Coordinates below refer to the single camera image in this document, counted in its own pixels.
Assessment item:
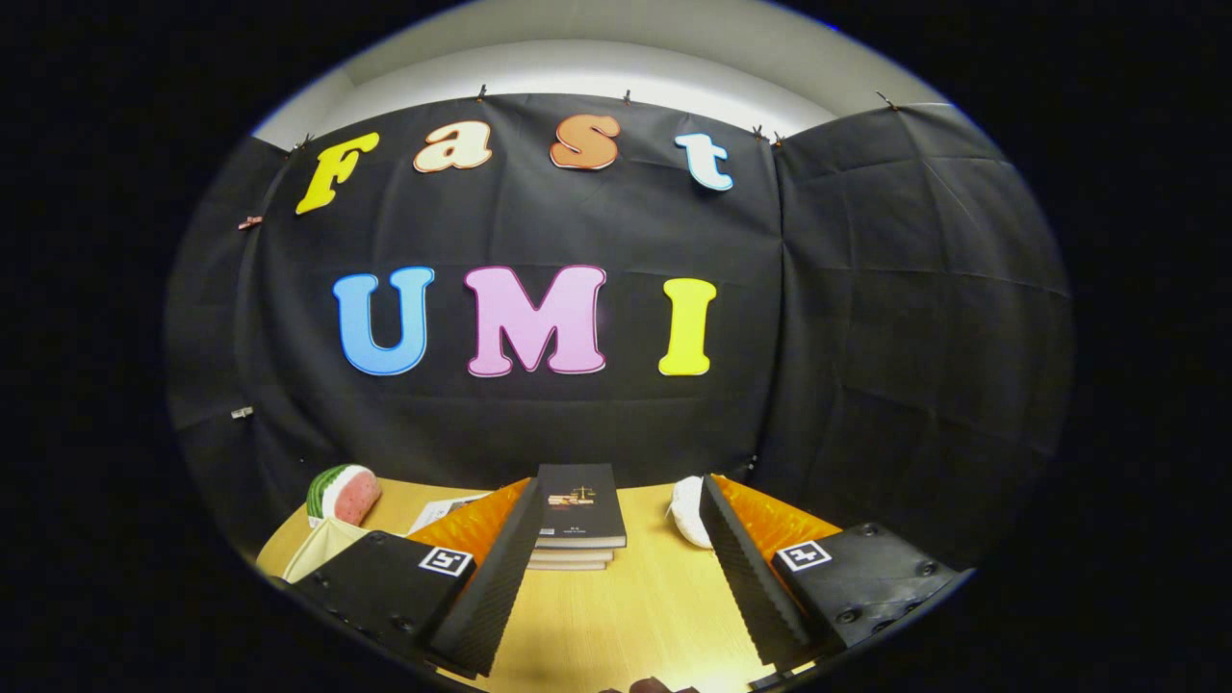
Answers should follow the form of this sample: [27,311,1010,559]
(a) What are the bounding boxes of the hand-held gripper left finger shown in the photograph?
[289,476,549,680]

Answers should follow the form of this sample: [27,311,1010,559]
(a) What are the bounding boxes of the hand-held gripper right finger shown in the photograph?
[698,473,964,676]

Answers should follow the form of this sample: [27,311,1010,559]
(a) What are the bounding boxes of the beige fabric storage box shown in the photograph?
[281,516,372,584]

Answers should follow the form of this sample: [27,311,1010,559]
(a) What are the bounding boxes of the grey and white paperback book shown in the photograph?
[408,492,493,536]

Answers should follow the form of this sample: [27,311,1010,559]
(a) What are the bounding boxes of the white cartoon face plush toy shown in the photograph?
[668,475,716,551]

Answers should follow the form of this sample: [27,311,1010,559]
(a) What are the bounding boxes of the black cover book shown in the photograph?
[533,463,629,551]

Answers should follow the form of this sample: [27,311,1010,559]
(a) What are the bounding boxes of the watermelon slice plush toy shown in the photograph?
[305,463,383,529]

